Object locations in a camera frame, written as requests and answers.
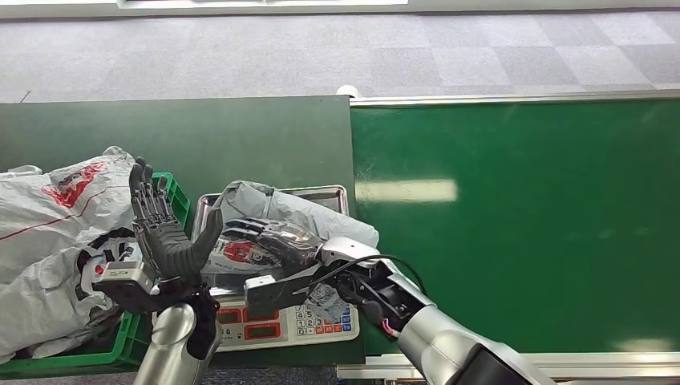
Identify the green conveyor belt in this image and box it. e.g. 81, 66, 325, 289
349, 98, 680, 356

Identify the white package with red print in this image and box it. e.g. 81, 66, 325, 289
0, 146, 137, 284

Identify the green plastic crate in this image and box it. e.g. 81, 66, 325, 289
0, 171, 191, 381

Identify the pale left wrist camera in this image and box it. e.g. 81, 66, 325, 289
92, 259, 160, 314

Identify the white package with black print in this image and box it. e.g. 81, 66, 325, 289
0, 227, 145, 363

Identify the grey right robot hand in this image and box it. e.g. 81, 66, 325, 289
223, 217, 325, 274

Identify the white electronic weighing scale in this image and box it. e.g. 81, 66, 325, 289
212, 286, 361, 353

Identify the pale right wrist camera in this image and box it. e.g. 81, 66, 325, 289
244, 265, 321, 318

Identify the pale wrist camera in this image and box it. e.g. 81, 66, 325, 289
92, 259, 160, 314
244, 265, 321, 318

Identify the grey plastic mailer package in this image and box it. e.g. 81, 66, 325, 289
201, 180, 381, 290

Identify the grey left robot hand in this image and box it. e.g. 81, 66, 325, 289
128, 156, 225, 284

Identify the aluminium conveyor side rail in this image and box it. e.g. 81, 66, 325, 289
349, 89, 680, 107
335, 351, 680, 382

